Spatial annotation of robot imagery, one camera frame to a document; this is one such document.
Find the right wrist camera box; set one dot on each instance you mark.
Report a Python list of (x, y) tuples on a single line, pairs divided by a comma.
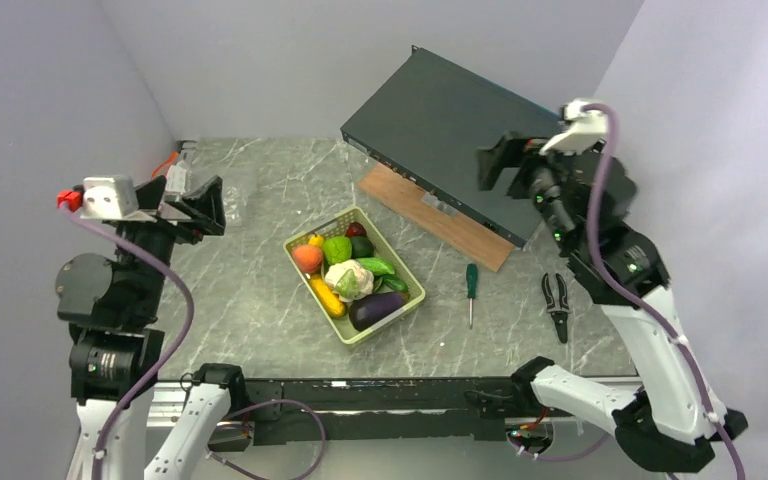
[(585, 124)]

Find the small yellow pepper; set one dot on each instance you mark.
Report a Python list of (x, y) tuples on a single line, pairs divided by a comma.
[(316, 240)]

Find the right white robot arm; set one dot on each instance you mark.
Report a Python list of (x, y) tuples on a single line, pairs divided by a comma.
[(672, 422)]

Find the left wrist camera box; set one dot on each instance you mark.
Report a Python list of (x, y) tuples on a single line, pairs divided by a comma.
[(108, 197)]

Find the dark red fruit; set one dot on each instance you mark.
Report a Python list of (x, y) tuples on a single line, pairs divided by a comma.
[(355, 229)]

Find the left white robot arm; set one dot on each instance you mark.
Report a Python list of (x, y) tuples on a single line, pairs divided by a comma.
[(110, 306)]

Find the dark green cucumber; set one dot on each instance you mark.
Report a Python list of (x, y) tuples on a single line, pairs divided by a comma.
[(394, 283)]

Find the black network switch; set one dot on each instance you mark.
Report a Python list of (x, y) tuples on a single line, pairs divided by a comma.
[(427, 123)]

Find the green handled screwdriver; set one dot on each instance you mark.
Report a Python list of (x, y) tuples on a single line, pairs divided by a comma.
[(471, 278)]

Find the black pliers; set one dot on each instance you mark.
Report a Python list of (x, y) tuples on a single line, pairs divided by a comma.
[(555, 292)]

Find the clear orange zip bag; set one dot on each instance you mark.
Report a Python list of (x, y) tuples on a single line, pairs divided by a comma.
[(184, 173)]

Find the green plastic basket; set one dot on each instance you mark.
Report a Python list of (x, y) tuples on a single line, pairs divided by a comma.
[(337, 227)]

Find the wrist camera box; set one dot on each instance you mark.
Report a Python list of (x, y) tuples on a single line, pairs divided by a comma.
[(585, 124), (108, 197)]

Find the white cauliflower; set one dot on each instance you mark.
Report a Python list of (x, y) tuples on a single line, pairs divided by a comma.
[(350, 281)]

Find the dark green avocado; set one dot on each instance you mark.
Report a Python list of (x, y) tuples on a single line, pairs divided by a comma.
[(361, 247)]

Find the light green pepper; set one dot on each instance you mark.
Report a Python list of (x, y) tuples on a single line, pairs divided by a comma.
[(337, 249)]

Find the brown wooden board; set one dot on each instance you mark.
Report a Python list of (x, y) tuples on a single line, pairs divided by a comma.
[(456, 229)]

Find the orange peach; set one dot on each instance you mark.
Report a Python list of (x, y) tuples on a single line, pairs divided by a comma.
[(308, 258)]

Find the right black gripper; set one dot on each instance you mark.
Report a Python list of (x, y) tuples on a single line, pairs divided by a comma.
[(515, 152)]

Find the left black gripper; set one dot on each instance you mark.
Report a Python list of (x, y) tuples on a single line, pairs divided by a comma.
[(204, 209)]

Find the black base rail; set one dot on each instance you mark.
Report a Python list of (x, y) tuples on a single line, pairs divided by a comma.
[(477, 408)]

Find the purple eggplant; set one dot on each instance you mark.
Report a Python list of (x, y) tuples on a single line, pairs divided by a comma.
[(366, 312)]

